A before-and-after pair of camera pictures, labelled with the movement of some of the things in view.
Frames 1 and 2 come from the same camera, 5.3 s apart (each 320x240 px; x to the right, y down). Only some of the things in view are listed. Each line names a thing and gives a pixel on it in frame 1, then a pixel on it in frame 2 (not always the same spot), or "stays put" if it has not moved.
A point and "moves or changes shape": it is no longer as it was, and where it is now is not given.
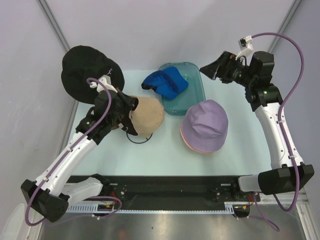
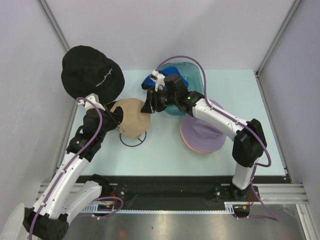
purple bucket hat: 204,126 stays put
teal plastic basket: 194,92 stays put
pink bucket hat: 197,150 stays put
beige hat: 148,116 moves or changes shape
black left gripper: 128,101 → 113,117
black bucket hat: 82,64 stays put
